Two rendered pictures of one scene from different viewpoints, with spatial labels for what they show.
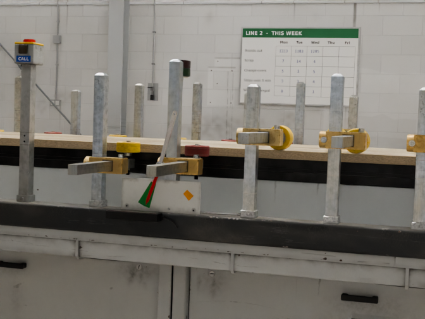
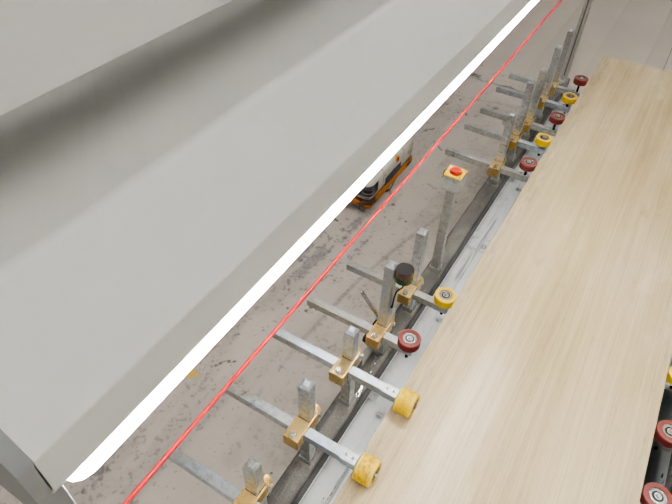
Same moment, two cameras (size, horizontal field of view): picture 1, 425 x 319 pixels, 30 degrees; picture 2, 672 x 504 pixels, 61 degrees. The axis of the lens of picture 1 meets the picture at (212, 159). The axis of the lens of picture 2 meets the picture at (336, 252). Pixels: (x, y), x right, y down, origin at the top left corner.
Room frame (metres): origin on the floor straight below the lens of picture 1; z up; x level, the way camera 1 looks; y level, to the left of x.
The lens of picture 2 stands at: (2.59, -1.17, 2.48)
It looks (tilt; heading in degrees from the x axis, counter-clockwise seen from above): 45 degrees down; 104
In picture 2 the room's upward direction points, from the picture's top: 2 degrees clockwise
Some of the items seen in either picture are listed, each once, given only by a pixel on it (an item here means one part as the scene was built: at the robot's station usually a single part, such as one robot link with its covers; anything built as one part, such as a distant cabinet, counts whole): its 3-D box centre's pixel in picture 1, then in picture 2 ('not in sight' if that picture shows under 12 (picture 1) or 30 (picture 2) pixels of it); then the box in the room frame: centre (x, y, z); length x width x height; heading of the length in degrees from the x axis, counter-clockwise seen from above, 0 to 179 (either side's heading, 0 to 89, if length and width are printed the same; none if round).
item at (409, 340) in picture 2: (197, 161); (408, 347); (2.57, 0.05, 0.85); 0.08 x 0.08 x 0.11
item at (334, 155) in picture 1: (334, 156); (307, 426); (2.33, -0.36, 0.90); 0.04 x 0.04 x 0.48; 74
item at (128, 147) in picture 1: (128, 157); (443, 303); (2.66, 0.28, 0.85); 0.08 x 0.08 x 0.11
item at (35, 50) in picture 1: (28, 54); (454, 180); (2.61, 0.61, 1.18); 0.07 x 0.07 x 0.08; 74
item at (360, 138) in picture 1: (343, 140); (303, 424); (2.32, -0.38, 0.95); 0.14 x 0.06 x 0.05; 74
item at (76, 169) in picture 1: (104, 166); (396, 286); (2.47, 0.34, 0.83); 0.43 x 0.03 x 0.04; 164
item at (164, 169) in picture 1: (176, 168); (358, 324); (2.38, 0.11, 0.84); 0.43 x 0.03 x 0.04; 164
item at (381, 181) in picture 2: not in sight; (354, 157); (1.91, 2.07, 0.16); 0.67 x 0.64 x 0.25; 74
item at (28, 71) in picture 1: (26, 133); (443, 230); (2.61, 0.61, 0.93); 0.05 x 0.05 x 0.45; 74
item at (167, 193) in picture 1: (160, 195); (379, 333); (2.45, 0.16, 0.75); 0.26 x 0.01 x 0.10; 74
